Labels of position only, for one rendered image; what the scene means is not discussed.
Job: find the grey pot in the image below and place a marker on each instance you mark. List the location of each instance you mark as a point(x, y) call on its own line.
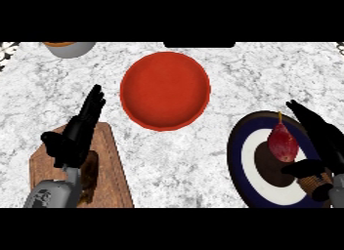
point(71, 49)

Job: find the red bowl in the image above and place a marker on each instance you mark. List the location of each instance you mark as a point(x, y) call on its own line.
point(165, 91)

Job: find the brown cupcake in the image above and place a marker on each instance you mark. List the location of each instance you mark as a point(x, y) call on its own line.
point(314, 182)

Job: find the red pear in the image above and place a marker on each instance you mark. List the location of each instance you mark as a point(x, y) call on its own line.
point(282, 143)

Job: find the brown wooden cutting board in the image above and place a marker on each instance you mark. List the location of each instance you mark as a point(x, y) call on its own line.
point(111, 175)

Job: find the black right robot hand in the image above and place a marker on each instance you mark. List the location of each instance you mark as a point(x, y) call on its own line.
point(330, 143)

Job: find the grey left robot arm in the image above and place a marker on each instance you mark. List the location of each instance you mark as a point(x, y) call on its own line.
point(54, 192)

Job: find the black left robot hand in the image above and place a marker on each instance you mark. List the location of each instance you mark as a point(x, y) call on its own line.
point(77, 136)

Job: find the navy and white plate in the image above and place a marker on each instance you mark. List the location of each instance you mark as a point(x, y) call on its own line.
point(257, 169)

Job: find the dark brown food item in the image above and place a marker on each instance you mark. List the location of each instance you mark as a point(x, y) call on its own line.
point(90, 182)

